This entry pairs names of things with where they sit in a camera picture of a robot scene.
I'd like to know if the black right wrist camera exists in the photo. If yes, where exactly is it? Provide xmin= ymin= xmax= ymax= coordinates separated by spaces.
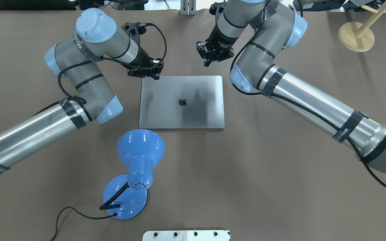
xmin=209 ymin=1 xmax=227 ymax=24

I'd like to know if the grey laptop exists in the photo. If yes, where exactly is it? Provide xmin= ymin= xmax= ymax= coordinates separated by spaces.
xmin=138 ymin=75 xmax=225 ymax=129

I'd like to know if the blue desk lamp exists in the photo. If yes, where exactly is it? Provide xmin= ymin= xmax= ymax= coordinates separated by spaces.
xmin=100 ymin=129 xmax=165 ymax=220

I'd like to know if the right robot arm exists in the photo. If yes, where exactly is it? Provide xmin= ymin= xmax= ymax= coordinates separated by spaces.
xmin=197 ymin=0 xmax=386 ymax=174

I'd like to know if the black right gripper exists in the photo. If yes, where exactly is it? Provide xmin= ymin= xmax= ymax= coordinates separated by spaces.
xmin=196 ymin=41 xmax=234 ymax=67

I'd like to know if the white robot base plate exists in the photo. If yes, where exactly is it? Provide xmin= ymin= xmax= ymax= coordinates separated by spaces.
xmin=142 ymin=229 xmax=231 ymax=241

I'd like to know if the black lamp power cable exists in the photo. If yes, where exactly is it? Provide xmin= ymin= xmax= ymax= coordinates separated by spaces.
xmin=51 ymin=207 xmax=118 ymax=241

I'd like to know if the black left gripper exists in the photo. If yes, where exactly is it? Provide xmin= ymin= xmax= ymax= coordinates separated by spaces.
xmin=127 ymin=59 xmax=164 ymax=80

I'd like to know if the wooden mug tree stand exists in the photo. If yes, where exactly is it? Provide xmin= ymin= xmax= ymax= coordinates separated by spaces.
xmin=337 ymin=1 xmax=386 ymax=53

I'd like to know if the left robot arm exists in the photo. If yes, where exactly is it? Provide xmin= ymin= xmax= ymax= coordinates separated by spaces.
xmin=0 ymin=8 xmax=164 ymax=174

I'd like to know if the aluminium frame post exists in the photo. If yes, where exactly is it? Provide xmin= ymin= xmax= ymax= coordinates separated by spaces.
xmin=180 ymin=0 xmax=196 ymax=16

